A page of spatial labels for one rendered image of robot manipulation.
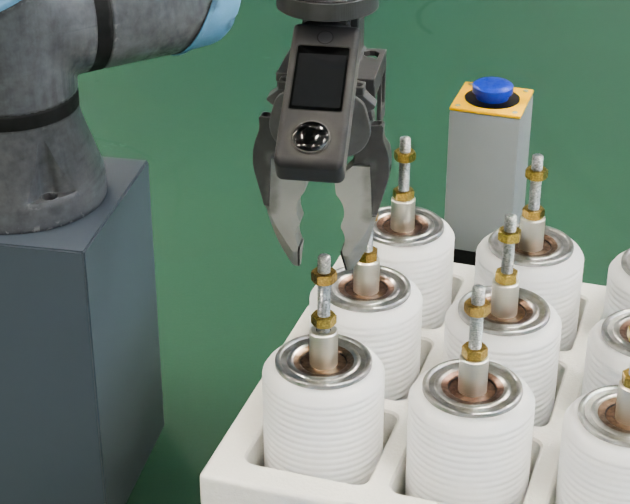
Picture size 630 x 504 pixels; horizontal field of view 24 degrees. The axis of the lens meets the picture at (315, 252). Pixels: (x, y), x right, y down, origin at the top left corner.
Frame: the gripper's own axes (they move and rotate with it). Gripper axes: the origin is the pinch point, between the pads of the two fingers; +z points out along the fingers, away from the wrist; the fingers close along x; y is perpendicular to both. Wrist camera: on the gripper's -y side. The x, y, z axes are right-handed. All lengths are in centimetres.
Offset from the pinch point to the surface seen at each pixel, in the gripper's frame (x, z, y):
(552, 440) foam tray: -18.1, 17.0, 3.7
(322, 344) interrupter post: -0.2, 7.5, -0.3
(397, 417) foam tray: -5.5, 17.1, 4.7
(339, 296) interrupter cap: 0.3, 9.6, 10.4
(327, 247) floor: 11, 35, 64
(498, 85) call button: -10.1, 1.9, 40.2
